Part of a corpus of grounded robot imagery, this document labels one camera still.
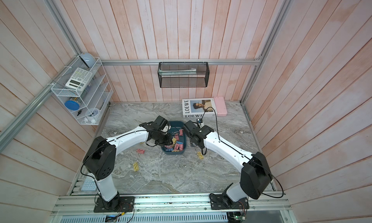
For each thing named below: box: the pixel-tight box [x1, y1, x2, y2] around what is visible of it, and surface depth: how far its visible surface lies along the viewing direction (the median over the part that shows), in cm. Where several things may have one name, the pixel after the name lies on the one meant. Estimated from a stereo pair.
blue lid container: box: [64, 99, 80, 111], surface depth 78 cm
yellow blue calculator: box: [80, 175, 97, 192], surface depth 80 cm
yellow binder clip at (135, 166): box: [133, 161, 140, 172], surface depth 87 cm
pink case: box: [213, 96, 228, 117], surface depth 118 cm
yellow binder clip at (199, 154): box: [196, 151, 204, 160], surface depth 92 cm
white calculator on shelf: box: [65, 67, 93, 92], surface depth 78 cm
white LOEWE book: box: [181, 97, 218, 118], surface depth 114 cm
